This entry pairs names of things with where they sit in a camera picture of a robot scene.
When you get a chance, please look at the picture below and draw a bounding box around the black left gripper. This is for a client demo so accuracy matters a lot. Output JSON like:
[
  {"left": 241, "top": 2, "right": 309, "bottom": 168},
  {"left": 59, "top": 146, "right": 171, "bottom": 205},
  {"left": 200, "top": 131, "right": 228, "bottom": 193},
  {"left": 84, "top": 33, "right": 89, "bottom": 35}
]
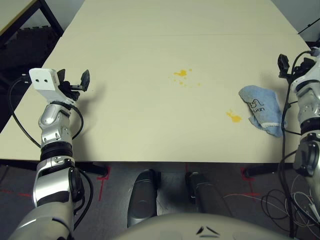
[{"left": 56, "top": 69, "right": 91, "bottom": 101}]

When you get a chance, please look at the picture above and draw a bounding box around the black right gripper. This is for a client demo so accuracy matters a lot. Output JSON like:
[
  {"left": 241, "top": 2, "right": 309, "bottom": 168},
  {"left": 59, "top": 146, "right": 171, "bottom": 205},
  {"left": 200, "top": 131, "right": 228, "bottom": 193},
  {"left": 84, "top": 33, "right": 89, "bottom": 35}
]
[{"left": 277, "top": 53, "right": 315, "bottom": 79}]

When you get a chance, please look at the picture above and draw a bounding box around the blue terry cloth rag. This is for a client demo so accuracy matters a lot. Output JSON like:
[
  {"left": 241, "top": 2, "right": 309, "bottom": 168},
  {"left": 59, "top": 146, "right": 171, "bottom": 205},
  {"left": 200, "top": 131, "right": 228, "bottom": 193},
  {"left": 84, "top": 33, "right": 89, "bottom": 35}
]
[{"left": 238, "top": 85, "right": 289, "bottom": 138}]

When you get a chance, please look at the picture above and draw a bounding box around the small yellow liquid spill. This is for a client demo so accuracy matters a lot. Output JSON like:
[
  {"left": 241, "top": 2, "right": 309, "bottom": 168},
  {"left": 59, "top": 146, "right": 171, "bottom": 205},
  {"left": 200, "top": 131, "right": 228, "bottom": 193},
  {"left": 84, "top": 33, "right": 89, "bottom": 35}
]
[{"left": 225, "top": 109, "right": 243, "bottom": 124}]

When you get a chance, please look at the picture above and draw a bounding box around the black table foot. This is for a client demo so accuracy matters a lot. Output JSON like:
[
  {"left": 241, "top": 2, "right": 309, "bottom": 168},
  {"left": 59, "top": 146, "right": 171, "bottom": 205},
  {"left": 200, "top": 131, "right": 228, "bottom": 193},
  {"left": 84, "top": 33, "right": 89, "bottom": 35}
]
[
  {"left": 243, "top": 163, "right": 296, "bottom": 177},
  {"left": 74, "top": 162, "right": 111, "bottom": 177}
]

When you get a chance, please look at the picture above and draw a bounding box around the large scattered yellow liquid spill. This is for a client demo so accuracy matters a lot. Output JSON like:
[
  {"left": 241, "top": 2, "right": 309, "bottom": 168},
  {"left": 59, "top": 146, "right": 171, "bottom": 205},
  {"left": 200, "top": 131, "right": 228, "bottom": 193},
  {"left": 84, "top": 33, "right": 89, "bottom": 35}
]
[{"left": 169, "top": 67, "right": 202, "bottom": 89}]

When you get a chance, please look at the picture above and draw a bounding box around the grey robot left leg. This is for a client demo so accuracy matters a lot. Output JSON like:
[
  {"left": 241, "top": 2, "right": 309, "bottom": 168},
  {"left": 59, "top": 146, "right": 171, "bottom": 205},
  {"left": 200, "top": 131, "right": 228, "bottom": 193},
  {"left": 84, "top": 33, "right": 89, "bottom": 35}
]
[{"left": 126, "top": 168, "right": 161, "bottom": 228}]

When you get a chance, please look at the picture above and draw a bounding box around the grey robot leg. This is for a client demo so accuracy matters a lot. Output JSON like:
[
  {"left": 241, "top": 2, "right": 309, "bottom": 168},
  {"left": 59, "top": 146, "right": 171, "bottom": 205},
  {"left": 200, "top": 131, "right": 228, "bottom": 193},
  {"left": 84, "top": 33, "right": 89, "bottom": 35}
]
[
  {"left": 126, "top": 168, "right": 161, "bottom": 228},
  {"left": 184, "top": 171, "right": 234, "bottom": 219}
]

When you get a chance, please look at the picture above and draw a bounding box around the grey robot right leg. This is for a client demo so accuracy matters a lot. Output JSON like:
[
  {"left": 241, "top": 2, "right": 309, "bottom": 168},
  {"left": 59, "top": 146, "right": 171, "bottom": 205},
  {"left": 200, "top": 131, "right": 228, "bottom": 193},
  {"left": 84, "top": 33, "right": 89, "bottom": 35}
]
[{"left": 184, "top": 171, "right": 234, "bottom": 219}]

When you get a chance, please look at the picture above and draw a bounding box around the grey robot torso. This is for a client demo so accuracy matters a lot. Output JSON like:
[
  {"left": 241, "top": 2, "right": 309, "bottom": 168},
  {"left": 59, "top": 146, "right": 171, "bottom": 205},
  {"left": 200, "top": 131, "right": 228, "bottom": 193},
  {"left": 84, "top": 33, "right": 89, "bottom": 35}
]
[{"left": 109, "top": 211, "right": 294, "bottom": 240}]

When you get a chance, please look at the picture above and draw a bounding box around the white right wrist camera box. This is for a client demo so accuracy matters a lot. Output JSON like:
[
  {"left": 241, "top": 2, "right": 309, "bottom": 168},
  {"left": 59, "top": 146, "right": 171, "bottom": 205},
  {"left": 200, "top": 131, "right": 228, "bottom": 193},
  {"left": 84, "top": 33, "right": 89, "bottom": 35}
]
[{"left": 293, "top": 46, "right": 320, "bottom": 87}]

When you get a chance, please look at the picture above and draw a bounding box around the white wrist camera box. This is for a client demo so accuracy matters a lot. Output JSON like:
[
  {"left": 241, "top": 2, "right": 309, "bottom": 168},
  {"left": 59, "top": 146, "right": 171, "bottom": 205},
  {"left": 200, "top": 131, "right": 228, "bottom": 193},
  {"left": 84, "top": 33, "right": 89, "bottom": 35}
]
[
  {"left": 28, "top": 68, "right": 76, "bottom": 105},
  {"left": 293, "top": 46, "right": 320, "bottom": 87}
]

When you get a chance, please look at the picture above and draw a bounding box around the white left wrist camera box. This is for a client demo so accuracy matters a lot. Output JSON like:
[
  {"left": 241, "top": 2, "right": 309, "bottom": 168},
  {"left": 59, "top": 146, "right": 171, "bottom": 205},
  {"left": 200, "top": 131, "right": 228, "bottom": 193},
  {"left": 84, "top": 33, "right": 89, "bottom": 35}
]
[{"left": 28, "top": 68, "right": 76, "bottom": 105}]

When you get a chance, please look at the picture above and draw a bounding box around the beige table with black frame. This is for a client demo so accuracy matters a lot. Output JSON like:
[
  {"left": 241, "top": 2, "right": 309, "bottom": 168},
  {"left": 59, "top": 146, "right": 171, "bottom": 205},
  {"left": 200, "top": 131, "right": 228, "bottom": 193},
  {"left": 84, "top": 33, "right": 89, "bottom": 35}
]
[{"left": 0, "top": 0, "right": 65, "bottom": 52}]

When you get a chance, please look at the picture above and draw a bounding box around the thin white floor cable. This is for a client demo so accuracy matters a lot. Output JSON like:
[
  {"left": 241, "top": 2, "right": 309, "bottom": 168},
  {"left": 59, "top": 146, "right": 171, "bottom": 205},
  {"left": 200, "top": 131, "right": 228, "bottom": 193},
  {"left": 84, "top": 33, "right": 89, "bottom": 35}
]
[{"left": 222, "top": 174, "right": 320, "bottom": 219}]

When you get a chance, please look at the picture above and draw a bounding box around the black floor cable coil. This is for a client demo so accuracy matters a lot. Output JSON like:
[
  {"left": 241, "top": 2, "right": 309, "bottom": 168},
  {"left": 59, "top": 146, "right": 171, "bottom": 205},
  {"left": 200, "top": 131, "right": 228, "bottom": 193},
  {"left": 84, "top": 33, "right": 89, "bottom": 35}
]
[{"left": 260, "top": 187, "right": 320, "bottom": 240}]

